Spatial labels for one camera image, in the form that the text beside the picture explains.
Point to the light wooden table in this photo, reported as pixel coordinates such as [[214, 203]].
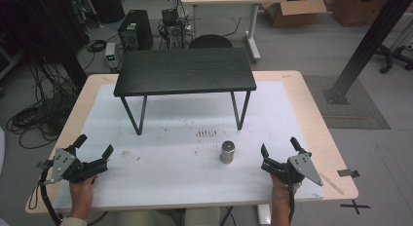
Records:
[[328, 128]]

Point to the person's right hand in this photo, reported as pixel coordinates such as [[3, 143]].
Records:
[[280, 193]]

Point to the thin wooden strip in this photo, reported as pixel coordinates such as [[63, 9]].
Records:
[[331, 184]]

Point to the white background desk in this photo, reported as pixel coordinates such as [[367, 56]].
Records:
[[227, 0]]

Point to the person's left hand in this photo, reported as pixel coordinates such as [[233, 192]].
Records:
[[81, 196]]

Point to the white table leg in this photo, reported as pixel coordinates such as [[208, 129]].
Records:
[[264, 216]]

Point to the closed cardboard box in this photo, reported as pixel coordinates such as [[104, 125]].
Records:
[[357, 8]]

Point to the small black table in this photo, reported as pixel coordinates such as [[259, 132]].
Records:
[[185, 70]]

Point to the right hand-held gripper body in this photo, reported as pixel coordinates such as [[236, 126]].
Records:
[[292, 170]]

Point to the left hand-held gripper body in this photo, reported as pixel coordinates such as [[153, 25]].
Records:
[[85, 169]]

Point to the grey power supply unit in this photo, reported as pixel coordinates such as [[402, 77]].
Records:
[[111, 55]]

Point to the black metal post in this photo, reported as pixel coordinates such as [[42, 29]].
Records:
[[370, 44]]

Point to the white table mat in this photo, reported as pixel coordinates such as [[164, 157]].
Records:
[[181, 180]]

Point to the black tape piece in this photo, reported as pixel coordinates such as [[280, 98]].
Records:
[[348, 173]]

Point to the black curtain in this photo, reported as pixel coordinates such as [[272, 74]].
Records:
[[35, 28]]

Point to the open cardboard box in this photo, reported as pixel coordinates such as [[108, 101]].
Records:
[[292, 13]]

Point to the black chair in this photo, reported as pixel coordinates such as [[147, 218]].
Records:
[[210, 42]]

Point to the black office chair base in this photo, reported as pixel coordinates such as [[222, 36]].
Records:
[[391, 55]]

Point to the black computer tower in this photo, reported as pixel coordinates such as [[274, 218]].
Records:
[[134, 29]]

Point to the grey floor mat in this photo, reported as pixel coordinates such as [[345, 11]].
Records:
[[360, 115]]

